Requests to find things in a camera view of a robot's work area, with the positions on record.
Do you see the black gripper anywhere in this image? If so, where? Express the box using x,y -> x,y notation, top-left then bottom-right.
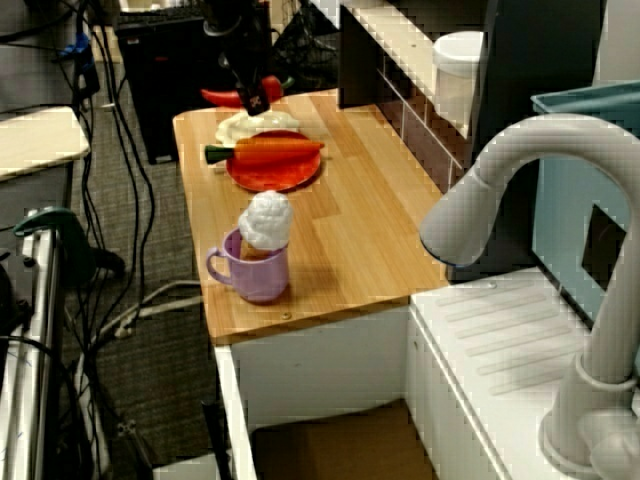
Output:
218,19 -> 274,117

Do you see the red toy pepper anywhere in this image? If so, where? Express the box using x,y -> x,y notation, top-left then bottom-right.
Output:
200,75 -> 296,109

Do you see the orange toy carrot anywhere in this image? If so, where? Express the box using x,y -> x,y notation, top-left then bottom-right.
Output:
204,137 -> 325,166

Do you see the red round plate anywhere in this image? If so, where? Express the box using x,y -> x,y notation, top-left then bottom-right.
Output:
225,129 -> 322,194

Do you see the cream scalloped plate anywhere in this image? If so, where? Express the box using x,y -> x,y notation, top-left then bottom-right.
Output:
215,110 -> 301,144

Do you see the black computer tower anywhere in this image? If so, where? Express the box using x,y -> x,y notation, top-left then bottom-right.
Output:
115,9 -> 241,166

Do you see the white toy ice cream cone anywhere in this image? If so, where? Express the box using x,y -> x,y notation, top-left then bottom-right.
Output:
237,189 -> 295,261

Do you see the black toy kitchen hutch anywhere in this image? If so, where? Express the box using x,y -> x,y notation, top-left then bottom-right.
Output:
338,0 -> 606,281

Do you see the purple plastic mug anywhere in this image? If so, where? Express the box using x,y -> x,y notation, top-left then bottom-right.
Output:
206,227 -> 291,305

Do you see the white lidded canister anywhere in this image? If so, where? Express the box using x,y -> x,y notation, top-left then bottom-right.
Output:
432,30 -> 485,126

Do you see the cream topped desk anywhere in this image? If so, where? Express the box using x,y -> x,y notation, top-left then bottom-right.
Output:
0,105 -> 92,182

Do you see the grey toy faucet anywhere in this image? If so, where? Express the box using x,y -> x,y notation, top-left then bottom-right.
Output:
418,113 -> 640,476

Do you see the teal plastic bin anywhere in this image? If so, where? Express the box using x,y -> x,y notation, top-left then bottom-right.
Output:
529,79 -> 640,331

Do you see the white toy sink unit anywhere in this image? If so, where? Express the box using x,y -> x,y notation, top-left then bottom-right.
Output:
214,264 -> 640,480

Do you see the blue cable connector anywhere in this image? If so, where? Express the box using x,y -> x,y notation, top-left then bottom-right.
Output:
55,33 -> 95,62

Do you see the grey floor cable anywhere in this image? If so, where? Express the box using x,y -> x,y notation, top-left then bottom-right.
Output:
89,279 -> 204,346

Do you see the aluminium extrusion rail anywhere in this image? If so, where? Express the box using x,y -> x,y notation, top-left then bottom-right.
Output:
0,214 -> 64,480

